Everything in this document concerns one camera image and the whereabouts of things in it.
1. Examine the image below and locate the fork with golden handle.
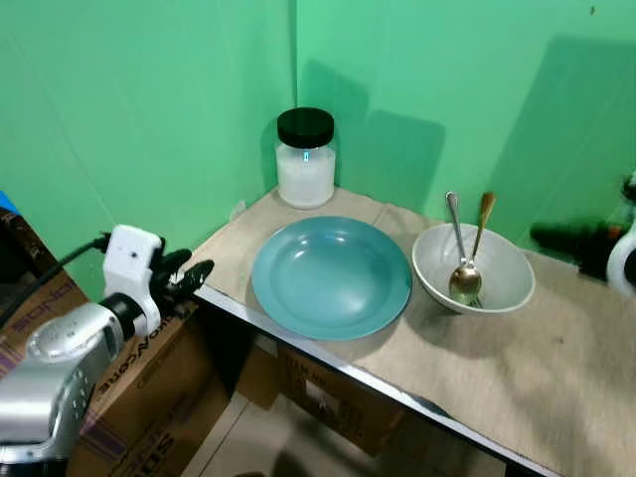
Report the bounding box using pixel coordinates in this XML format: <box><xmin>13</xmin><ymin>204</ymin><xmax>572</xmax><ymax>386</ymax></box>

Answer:
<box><xmin>467</xmin><ymin>191</ymin><xmax>497</xmax><ymax>307</ymax></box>

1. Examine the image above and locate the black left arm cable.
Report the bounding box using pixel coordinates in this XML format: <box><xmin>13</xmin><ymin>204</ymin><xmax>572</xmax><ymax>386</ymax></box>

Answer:
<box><xmin>0</xmin><ymin>234</ymin><xmax>112</xmax><ymax>331</ymax></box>

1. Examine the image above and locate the blue ceramic plate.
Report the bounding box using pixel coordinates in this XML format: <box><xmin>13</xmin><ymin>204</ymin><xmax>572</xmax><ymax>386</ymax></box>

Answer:
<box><xmin>250</xmin><ymin>216</ymin><xmax>413</xmax><ymax>342</ymax></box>

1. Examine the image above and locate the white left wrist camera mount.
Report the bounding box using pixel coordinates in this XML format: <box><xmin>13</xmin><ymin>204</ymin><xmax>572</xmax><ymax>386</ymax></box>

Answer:
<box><xmin>102</xmin><ymin>226</ymin><xmax>165</xmax><ymax>339</ymax></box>

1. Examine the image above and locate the brown cardboard box purple print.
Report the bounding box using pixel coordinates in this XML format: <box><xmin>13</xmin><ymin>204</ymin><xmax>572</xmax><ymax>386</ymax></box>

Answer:
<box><xmin>0</xmin><ymin>209</ymin><xmax>105</xmax><ymax>351</ymax></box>

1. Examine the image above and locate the white ceramic bowl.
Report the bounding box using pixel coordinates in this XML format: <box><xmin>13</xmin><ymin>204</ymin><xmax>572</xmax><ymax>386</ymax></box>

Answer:
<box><xmin>412</xmin><ymin>223</ymin><xmax>536</xmax><ymax>316</ymax></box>

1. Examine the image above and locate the silver metal spoon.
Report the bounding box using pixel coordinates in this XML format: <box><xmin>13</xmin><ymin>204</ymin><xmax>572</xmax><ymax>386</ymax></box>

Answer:
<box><xmin>444</xmin><ymin>191</ymin><xmax>484</xmax><ymax>302</ymax></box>

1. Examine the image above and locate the large printed cardboard box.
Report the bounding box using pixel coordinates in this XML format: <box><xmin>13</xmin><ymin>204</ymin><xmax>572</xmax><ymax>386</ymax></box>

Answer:
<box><xmin>62</xmin><ymin>288</ymin><xmax>232</xmax><ymax>477</ymax></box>

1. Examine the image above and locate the small cardboard box with label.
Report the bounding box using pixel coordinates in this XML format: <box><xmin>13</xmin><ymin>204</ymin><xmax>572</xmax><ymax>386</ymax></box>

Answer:
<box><xmin>276</xmin><ymin>340</ymin><xmax>400</xmax><ymax>458</ymax></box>

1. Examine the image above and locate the glass jar with black lid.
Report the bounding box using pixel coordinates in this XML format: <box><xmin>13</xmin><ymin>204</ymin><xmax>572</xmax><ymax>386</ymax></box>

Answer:
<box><xmin>275</xmin><ymin>107</ymin><xmax>337</xmax><ymax>210</ymax></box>

